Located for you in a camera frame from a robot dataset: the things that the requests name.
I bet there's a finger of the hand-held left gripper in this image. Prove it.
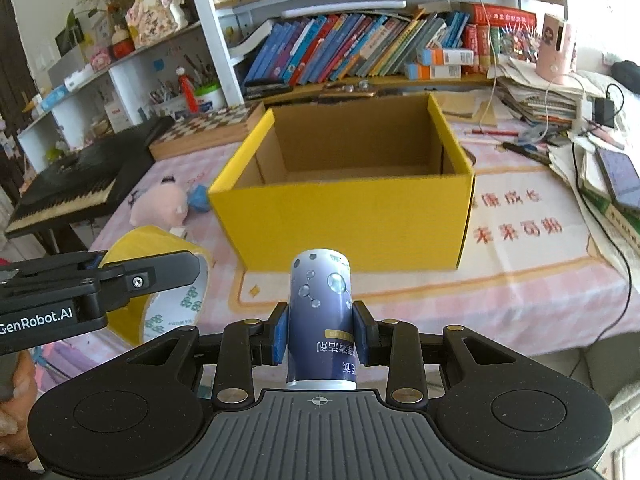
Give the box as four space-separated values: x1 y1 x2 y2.
64 249 109 269
99 251 202 293

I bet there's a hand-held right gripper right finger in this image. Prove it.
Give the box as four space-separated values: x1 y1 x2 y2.
352 302 516 406

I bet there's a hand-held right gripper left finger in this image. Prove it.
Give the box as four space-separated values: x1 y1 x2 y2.
126 302 290 409

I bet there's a yellow tape roll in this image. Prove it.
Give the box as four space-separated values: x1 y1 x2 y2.
102 226 214 349

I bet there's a blue white spray can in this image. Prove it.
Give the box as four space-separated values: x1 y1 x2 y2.
286 248 357 391

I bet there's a pink plush pig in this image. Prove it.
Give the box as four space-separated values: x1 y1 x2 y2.
128 175 190 229

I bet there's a blue plastic bag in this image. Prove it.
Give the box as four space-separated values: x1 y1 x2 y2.
187 184 214 214

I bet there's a yellow cardboard box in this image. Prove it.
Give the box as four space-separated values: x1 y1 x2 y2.
207 92 476 271

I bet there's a pink checkered desktop tablecloth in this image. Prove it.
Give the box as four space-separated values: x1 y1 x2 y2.
30 110 640 403

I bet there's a person's left hand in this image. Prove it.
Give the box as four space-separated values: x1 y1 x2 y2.
0 354 42 469

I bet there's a black electronic keyboard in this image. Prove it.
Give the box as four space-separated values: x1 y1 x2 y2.
4 115 176 239

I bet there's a white red-print carton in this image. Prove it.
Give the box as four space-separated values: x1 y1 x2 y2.
104 99 132 134

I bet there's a wooden chessboard box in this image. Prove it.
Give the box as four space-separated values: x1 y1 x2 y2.
148 100 266 161

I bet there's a blue tissue packet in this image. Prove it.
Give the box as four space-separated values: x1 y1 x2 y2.
39 85 71 112

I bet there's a pen holder with pens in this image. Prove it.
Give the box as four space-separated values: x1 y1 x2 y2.
149 67 191 117

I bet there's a dark wooden door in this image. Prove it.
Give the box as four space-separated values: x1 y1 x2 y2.
0 0 32 203

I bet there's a white jar green lid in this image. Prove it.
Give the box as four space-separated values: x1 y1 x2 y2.
194 84 226 114

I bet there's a red tassel ornament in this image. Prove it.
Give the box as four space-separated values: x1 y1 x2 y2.
176 66 201 114

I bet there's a white tissue packet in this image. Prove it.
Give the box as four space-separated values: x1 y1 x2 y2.
64 64 97 92

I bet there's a stack of black books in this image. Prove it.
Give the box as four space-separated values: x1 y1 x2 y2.
244 83 294 100

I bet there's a red white doll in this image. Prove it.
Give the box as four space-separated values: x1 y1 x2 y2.
110 24 136 59

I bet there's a black brown wooden case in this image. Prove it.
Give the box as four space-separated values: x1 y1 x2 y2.
319 80 382 99

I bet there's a white bookshelf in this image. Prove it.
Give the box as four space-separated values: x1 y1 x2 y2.
16 0 567 173

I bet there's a black pen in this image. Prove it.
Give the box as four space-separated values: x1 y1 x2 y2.
502 141 552 162

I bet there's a pink floral ornament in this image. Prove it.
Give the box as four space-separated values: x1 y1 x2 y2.
124 0 189 47

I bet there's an orange white medicine box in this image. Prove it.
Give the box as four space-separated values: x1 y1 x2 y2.
404 63 462 81
416 48 476 66

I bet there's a green book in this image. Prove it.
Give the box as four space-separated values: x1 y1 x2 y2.
575 184 640 253

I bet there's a row of colourful books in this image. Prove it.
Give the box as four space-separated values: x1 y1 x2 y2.
244 9 540 87

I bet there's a pile of papers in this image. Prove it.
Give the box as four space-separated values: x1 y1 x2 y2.
494 59 603 133

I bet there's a smartphone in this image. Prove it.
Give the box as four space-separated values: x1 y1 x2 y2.
596 147 640 212

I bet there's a black power adapter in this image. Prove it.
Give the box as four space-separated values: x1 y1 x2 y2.
594 97 617 129

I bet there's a pink desk humidifier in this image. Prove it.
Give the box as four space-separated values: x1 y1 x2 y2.
536 13 579 77

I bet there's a black cable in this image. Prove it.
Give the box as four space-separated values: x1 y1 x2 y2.
571 84 634 347

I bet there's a white cable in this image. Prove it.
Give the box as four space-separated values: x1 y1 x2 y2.
457 0 502 132

